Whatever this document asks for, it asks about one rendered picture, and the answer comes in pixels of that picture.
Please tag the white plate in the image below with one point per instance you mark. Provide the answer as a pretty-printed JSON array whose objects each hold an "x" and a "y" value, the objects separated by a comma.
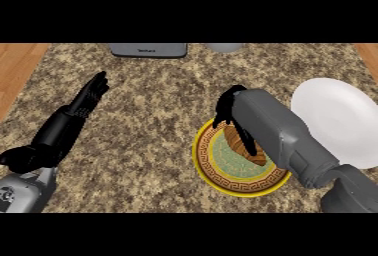
[{"x": 341, "y": 120}]

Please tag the yellow patterned plate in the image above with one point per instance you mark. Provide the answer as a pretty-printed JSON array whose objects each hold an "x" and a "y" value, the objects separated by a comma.
[{"x": 231, "y": 166}]

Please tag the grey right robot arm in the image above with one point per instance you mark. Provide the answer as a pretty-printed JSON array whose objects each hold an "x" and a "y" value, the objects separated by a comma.
[{"x": 301, "y": 146}]

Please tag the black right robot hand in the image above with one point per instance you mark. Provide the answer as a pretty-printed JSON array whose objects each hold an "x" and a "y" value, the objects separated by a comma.
[{"x": 228, "y": 106}]

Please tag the brown croissant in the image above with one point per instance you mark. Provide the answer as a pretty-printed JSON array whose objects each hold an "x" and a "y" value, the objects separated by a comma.
[{"x": 243, "y": 146}]

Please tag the dark grey flat appliance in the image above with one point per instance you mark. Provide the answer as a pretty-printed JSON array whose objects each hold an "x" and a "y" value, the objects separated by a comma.
[{"x": 149, "y": 50}]

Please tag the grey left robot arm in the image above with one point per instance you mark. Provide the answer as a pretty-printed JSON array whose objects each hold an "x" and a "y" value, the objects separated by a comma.
[{"x": 23, "y": 191}]

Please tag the pale grey round container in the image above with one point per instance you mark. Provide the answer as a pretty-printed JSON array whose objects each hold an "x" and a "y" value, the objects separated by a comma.
[{"x": 225, "y": 47}]

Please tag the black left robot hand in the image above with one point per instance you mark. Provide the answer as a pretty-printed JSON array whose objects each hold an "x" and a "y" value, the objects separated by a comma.
[{"x": 60, "y": 128}]

